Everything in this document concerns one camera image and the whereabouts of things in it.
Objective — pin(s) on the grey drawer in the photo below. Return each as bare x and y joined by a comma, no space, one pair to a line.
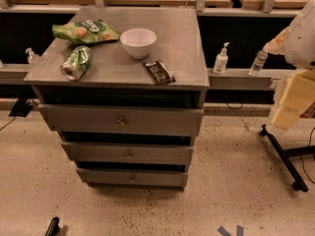
135,178
122,120
117,153

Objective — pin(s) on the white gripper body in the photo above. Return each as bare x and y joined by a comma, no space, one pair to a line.
302,42

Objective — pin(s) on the black snack wrapper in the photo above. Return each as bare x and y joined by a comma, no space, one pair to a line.
159,73

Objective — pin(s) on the clear water bottle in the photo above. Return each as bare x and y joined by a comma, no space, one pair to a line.
258,62

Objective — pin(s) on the white bowl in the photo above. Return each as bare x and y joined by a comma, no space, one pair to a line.
138,42

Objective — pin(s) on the green soda can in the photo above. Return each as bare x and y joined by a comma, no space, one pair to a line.
77,63

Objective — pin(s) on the grey bottom drawer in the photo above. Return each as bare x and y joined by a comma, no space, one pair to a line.
135,178

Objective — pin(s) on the white pump sanitizer bottle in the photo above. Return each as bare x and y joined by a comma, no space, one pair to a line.
221,60

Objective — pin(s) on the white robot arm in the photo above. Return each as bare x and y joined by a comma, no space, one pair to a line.
296,43

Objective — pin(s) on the grey middle drawer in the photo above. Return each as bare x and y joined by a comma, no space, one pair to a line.
117,153

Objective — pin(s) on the black object at floor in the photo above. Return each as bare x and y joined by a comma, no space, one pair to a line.
53,227

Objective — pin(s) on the black stand base legs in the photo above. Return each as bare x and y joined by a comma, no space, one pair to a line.
286,154

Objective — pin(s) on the black floor box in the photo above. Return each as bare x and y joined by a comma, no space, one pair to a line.
21,108

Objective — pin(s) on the grey top drawer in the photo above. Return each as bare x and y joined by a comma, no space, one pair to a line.
122,120

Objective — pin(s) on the grey drawer cabinet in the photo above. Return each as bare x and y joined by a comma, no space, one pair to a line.
116,79

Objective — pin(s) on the small clear pump bottle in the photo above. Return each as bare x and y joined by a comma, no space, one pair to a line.
32,57

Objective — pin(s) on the green chip bag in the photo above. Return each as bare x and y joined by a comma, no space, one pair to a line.
85,32

